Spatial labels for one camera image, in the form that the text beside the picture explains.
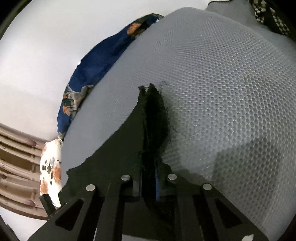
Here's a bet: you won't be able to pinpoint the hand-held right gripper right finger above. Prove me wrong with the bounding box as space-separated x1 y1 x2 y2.
155 173 270 241

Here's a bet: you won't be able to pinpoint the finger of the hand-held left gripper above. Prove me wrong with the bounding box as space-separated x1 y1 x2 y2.
39 193 56 215

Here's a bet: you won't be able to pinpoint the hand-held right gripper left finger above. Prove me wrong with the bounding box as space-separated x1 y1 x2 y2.
28 173 142 241

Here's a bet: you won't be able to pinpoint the black pants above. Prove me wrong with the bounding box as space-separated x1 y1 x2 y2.
58 83 204 241

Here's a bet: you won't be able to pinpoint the white floral pillow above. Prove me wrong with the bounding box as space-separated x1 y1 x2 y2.
39 138 64 208

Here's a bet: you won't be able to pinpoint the beige curtain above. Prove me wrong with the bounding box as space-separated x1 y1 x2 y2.
0 123 51 220

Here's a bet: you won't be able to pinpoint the blue floral blanket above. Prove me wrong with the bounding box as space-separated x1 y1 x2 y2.
57 13 165 140

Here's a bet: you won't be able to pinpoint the black and white knitted cloth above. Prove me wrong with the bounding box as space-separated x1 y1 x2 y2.
248 0 292 38

